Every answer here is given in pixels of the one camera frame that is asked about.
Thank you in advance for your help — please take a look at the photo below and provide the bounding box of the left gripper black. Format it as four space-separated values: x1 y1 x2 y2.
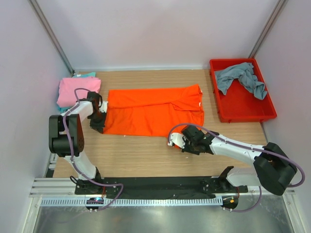
88 110 107 133

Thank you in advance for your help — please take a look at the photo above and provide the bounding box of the orange t-shirt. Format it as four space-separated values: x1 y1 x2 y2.
104 84 205 137

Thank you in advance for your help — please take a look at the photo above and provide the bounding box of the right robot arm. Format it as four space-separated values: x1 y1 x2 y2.
181 125 297 196

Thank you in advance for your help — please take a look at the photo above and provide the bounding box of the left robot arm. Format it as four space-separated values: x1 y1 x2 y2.
49 91 107 195

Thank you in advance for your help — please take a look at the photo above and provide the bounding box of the pink folded t-shirt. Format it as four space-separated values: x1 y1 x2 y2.
56 77 101 108

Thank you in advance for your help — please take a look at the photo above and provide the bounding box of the teal folded t-shirt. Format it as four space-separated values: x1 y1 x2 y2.
56 72 101 113

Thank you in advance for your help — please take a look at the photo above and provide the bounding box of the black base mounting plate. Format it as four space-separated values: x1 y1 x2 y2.
70 176 248 200

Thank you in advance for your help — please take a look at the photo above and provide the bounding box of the red plastic bin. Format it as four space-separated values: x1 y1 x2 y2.
209 58 277 123

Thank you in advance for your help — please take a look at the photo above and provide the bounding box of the grey crumpled t-shirt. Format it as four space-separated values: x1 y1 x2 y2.
215 62 268 100

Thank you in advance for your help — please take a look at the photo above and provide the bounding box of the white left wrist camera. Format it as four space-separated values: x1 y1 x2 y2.
99 101 108 113

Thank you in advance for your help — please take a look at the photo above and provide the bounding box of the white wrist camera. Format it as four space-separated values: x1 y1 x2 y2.
167 133 186 149
99 101 108 113

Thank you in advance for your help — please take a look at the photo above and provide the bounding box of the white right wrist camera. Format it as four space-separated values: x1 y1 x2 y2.
167 133 186 149

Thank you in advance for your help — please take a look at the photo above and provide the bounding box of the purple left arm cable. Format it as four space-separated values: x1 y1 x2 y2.
62 88 124 214

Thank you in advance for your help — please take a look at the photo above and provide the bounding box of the white slotted cable duct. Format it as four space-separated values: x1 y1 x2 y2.
41 196 223 207

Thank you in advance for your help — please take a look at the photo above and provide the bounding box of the aluminium front frame rail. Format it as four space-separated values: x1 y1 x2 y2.
29 175 296 198

